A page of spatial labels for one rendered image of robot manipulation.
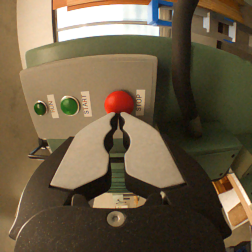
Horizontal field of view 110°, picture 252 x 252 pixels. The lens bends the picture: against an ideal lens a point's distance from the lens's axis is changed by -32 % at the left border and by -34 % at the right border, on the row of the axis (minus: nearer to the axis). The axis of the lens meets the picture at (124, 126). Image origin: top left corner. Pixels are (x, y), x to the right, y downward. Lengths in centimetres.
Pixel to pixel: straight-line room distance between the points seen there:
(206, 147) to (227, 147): 4
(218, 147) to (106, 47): 22
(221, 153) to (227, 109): 11
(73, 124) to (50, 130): 4
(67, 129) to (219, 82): 26
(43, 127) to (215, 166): 27
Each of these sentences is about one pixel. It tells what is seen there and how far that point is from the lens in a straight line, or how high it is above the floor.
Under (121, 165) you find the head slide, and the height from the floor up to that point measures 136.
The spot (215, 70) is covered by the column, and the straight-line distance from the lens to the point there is 25.
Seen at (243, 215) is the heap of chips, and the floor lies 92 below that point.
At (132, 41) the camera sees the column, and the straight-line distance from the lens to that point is 19.
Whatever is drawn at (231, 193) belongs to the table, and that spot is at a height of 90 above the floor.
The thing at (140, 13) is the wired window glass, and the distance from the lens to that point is 169.
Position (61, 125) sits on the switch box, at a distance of 17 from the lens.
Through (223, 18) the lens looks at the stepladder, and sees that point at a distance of 120.
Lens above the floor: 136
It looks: 1 degrees down
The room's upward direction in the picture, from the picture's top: 91 degrees counter-clockwise
